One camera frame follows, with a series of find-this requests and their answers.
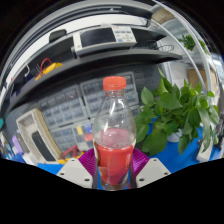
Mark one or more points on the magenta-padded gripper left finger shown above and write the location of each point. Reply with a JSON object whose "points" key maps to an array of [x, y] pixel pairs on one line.
{"points": [[75, 171]]}

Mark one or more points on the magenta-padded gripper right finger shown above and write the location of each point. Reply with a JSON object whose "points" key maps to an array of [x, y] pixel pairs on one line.
{"points": [[151, 171]]}

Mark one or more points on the clear red-capped drink bottle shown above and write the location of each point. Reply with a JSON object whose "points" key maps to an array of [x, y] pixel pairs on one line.
{"points": [[113, 156]]}

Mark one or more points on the grey small-parts drawer cabinet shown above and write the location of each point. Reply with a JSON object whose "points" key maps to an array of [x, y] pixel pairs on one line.
{"points": [[91, 93], [63, 106], [63, 138], [136, 110]]}

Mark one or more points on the black flat device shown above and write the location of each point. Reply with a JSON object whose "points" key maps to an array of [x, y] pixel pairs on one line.
{"points": [[43, 146]]}

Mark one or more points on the white plastic block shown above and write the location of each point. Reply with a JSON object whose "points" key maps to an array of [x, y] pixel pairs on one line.
{"points": [[204, 153]]}

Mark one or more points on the green potted plant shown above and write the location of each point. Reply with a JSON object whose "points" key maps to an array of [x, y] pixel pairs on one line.
{"points": [[173, 113]]}

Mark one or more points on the white perforated tray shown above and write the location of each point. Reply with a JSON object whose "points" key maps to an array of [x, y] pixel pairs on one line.
{"points": [[28, 130]]}

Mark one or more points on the purple bag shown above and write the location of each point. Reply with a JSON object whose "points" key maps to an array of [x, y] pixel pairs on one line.
{"points": [[17, 145]]}

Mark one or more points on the black workbench shelf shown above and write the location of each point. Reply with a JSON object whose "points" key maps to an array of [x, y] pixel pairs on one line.
{"points": [[100, 63]]}

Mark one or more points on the white shelf unit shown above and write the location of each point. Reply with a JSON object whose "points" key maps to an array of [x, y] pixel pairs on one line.
{"points": [[200, 66]]}

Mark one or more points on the white bench oscilloscope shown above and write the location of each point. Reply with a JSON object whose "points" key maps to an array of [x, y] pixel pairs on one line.
{"points": [[100, 38]]}

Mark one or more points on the black lamp head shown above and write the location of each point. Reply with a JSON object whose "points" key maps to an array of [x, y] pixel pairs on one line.
{"points": [[57, 35]]}

